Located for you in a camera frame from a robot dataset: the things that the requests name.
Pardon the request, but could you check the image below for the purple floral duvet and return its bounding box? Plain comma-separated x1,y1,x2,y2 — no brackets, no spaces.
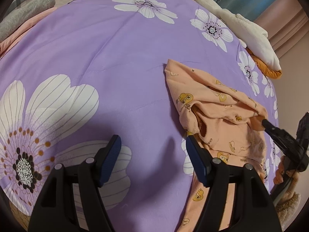
1,0,278,231

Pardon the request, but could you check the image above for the white goose plush toy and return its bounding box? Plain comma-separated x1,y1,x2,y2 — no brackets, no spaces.
195,0,282,79

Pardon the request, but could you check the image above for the person right hand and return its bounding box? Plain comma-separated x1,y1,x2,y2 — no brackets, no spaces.
273,156,299,185

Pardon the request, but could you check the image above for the grey rolled towel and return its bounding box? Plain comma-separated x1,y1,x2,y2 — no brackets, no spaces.
1,0,55,42

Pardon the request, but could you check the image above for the orange cartoon print baby garment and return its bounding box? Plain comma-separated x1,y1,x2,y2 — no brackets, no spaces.
164,59,272,232

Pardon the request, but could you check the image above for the pink blanket edge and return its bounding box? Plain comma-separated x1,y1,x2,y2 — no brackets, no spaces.
1,7,57,58

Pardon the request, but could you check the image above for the pink curtain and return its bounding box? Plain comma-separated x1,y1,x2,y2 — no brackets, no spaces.
255,0,308,58

